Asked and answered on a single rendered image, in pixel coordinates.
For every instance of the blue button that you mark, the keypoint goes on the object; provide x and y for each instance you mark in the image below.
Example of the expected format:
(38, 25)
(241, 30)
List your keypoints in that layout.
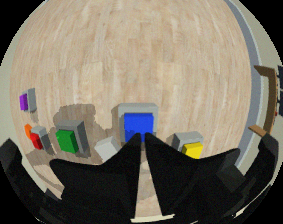
(137, 118)

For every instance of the yellow button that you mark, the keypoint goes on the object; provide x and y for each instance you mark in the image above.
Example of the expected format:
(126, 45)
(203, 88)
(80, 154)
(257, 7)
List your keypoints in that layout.
(189, 143)

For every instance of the red button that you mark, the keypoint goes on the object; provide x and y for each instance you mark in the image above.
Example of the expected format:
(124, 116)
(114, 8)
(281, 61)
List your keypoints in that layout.
(40, 138)

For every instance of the green button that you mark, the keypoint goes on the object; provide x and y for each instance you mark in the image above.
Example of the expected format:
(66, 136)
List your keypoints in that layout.
(72, 136)

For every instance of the orange block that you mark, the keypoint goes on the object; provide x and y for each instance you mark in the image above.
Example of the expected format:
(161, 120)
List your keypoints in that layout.
(28, 131)

